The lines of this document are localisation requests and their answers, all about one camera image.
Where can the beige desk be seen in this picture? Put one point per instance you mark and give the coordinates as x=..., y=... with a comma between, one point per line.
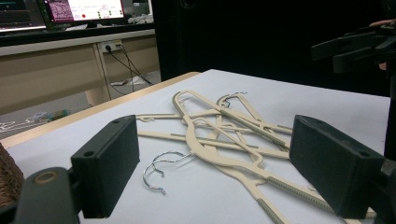
x=46, y=77

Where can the black curtain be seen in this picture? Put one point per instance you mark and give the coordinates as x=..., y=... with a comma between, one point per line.
x=264, y=37

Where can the dark computer monitor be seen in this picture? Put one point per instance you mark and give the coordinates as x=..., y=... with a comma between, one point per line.
x=18, y=14

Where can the small white box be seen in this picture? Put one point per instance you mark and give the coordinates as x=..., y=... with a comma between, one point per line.
x=39, y=116

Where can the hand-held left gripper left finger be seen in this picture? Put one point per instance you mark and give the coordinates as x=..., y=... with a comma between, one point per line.
x=106, y=161

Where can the bright computer monitor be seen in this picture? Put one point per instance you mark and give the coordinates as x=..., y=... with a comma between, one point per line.
x=87, y=9

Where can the small green box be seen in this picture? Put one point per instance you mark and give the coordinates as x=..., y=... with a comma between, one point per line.
x=58, y=115

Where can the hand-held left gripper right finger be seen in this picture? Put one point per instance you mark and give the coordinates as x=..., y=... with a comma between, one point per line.
x=336, y=168

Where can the white paper sheet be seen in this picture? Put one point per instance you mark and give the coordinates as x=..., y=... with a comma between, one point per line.
x=130, y=81

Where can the white power outlet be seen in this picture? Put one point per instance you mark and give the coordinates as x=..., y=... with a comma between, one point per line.
x=111, y=46

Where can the beige hanger with ribbed grips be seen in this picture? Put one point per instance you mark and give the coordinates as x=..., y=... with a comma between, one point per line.
x=162, y=135
x=249, y=109
x=190, y=137
x=270, y=211

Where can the white crumpled cloth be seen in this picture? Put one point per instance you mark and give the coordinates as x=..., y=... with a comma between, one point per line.
x=141, y=19

